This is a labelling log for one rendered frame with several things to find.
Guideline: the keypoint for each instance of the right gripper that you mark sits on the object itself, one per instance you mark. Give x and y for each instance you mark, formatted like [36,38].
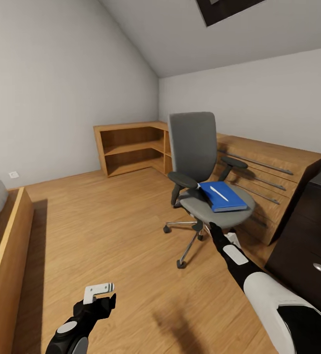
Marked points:
[217,234]

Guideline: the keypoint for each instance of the pen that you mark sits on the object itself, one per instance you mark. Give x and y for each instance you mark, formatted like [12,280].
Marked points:
[218,193]

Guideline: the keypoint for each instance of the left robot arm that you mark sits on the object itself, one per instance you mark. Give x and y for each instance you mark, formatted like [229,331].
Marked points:
[72,336]

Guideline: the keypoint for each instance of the swivel chair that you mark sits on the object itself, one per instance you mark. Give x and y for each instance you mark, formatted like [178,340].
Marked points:
[193,142]

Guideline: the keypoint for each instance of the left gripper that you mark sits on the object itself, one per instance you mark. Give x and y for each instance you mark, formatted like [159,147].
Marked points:
[100,309]

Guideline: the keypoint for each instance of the folder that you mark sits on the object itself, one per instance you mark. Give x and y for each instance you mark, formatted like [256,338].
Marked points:
[216,202]

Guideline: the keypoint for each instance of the fixed window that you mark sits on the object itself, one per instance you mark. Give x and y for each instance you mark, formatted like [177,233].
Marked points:
[214,11]

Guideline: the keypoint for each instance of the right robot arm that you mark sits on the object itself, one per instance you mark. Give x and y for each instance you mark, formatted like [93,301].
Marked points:
[292,323]

